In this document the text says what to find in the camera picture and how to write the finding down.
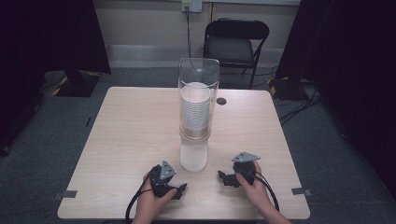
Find person's left hand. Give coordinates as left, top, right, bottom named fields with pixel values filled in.
left=135, top=173, right=178, bottom=219

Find black folding chair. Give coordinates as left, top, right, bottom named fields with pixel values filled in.
left=202, top=17, right=271, bottom=91

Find person's right hand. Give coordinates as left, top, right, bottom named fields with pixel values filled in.
left=235, top=161, right=276, bottom=217

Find right hand-held gripper black cable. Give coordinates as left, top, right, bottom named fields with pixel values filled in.
left=252, top=170, right=280, bottom=213

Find black floor cables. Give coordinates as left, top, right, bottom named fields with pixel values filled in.
left=277, top=77, right=322, bottom=126

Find dark curtain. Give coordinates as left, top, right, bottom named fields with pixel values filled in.
left=275, top=0, right=396, bottom=202
left=0, top=0, right=112, bottom=158

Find black wall socket cable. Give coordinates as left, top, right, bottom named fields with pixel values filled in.
left=185, top=8, right=193, bottom=60

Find left hand-held gripper black cable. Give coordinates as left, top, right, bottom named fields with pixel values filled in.
left=124, top=165, right=161, bottom=224

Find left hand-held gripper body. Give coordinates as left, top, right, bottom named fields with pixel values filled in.
left=149, top=160, right=180, bottom=199

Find stack of white paper cups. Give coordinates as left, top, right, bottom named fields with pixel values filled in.
left=180, top=81, right=212, bottom=132

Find hand-held gripper black cable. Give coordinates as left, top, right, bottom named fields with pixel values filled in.
left=124, top=165, right=161, bottom=224
left=252, top=170, right=280, bottom=213

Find grey tape strip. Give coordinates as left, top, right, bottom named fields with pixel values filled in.
left=52, top=189, right=78, bottom=201
left=290, top=187, right=313, bottom=197

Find black stand base yellow tape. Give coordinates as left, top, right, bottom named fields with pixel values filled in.
left=268, top=76, right=310, bottom=101
left=51, top=70, right=102, bottom=98

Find clear tube cup dispenser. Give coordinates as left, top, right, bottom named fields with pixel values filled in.
left=177, top=57, right=220, bottom=173

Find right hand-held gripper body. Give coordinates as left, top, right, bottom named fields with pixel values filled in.
left=231, top=151, right=262, bottom=186

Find white wall socket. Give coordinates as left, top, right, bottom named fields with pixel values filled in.
left=181, top=0, right=204, bottom=14

